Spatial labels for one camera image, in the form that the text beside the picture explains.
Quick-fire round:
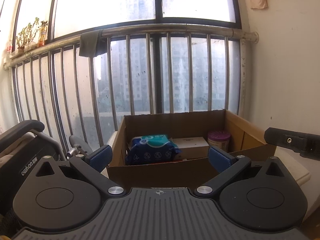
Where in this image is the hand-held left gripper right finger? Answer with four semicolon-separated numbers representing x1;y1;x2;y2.
194;146;289;198

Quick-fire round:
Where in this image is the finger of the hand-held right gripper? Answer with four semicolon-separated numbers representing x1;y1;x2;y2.
264;127;320;161

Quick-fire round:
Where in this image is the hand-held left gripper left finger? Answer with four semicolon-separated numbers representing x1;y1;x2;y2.
34;144;127;198

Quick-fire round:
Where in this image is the purple air freshener jar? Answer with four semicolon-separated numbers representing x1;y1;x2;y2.
207;130;231;153

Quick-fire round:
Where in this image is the white rectangular carton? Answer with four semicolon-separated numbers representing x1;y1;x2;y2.
172;136;209;159

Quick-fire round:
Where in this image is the blue wet wipes pack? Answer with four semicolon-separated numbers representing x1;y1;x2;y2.
125;134;183;166

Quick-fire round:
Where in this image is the brown cardboard box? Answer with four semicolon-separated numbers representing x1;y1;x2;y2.
106;109;277;190

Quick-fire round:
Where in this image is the folded black wheelchair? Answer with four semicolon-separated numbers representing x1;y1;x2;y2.
0;120;94;218

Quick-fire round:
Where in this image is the grey cloth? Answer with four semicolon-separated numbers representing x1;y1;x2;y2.
79;29;107;58

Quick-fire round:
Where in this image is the orange drink bottle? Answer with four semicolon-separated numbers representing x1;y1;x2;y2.
37;21;48;47

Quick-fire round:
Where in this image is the metal balcony railing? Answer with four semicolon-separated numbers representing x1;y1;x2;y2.
2;22;259;153

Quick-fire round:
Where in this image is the potted green plant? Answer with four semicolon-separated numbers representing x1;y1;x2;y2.
16;17;40;53

